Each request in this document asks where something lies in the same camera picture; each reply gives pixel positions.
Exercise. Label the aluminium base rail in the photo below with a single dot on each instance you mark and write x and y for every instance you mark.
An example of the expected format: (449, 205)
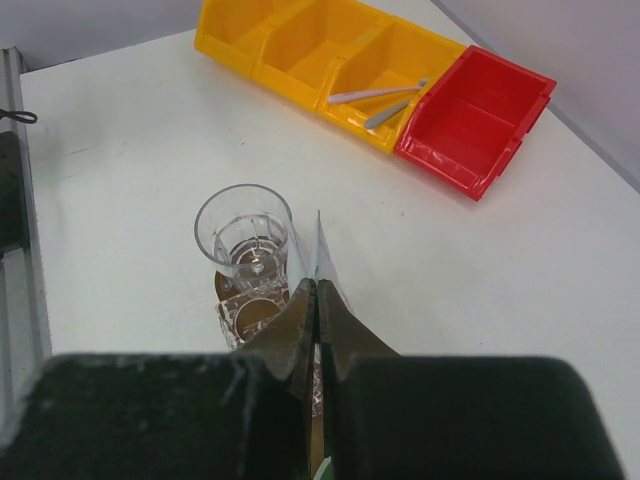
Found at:
(25, 333)

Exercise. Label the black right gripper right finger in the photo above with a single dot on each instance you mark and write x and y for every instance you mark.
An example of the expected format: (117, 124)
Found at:
(389, 416)

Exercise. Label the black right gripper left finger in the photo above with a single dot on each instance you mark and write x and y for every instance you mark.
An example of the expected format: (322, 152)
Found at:
(240, 415)

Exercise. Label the yellow toothbrush bin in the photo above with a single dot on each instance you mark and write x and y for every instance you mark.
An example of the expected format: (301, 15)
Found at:
(399, 54)

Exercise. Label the oval wooden tray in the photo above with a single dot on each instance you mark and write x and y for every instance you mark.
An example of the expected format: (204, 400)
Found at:
(317, 456)

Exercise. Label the pink toothbrush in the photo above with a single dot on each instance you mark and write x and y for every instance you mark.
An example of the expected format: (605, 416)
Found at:
(346, 97)

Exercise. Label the red plastic bin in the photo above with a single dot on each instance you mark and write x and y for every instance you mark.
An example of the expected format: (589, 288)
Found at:
(468, 127)

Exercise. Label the pale green cup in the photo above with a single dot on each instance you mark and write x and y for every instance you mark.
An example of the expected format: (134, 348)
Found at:
(325, 470)

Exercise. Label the clear compartment organizer box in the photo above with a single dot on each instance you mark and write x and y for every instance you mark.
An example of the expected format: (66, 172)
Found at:
(243, 314)

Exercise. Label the white toothpaste tube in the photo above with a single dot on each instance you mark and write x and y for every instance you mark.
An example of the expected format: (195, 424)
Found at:
(296, 269)
(321, 266)

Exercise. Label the yellow toothpaste bin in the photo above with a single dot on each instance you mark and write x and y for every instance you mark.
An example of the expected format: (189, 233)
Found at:
(303, 48)

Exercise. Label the empty yellow bin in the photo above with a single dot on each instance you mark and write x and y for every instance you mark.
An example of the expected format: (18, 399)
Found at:
(232, 32)

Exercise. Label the clear plastic cup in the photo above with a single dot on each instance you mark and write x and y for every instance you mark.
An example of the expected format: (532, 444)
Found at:
(243, 230)

